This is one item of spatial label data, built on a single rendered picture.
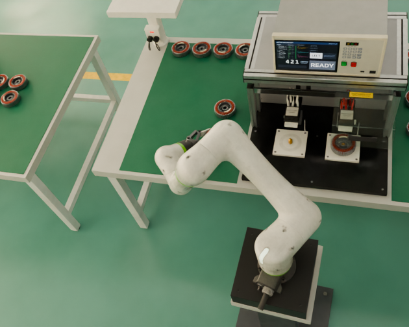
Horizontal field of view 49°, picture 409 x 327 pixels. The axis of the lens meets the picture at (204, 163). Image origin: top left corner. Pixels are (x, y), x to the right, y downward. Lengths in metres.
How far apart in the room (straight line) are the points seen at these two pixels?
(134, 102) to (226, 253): 1.05
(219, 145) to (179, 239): 1.39
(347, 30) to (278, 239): 0.85
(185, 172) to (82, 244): 1.65
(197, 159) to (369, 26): 0.86
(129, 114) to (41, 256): 1.18
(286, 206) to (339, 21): 0.78
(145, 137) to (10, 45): 1.35
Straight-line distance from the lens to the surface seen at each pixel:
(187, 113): 2.41
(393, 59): 2.10
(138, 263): 2.88
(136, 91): 2.62
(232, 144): 1.57
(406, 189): 2.14
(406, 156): 2.23
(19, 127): 2.77
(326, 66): 1.97
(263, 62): 2.07
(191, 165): 1.53
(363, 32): 1.89
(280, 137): 2.21
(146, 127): 2.42
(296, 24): 1.93
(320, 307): 2.64
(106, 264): 2.95
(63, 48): 3.11
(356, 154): 2.16
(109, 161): 2.36
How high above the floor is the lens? 2.55
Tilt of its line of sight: 55 degrees down
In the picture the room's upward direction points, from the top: 17 degrees counter-clockwise
